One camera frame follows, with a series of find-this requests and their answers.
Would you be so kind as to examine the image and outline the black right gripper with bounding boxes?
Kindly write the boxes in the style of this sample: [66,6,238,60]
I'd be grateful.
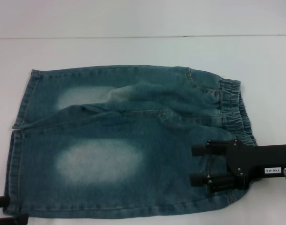
[190,139,286,195]

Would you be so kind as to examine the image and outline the blue washed denim shorts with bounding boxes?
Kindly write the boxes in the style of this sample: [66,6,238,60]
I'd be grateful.
[4,65,258,220]

